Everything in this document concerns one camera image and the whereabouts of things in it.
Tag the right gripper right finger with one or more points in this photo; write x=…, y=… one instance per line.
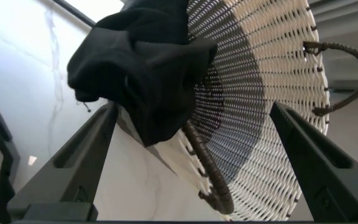
x=331, y=180

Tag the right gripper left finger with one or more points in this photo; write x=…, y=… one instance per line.
x=70, y=180

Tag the black garment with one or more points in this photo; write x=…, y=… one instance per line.
x=141, y=77

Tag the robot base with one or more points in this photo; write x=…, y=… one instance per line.
x=3, y=202

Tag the white laundry basket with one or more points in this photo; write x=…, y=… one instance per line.
x=259, y=93

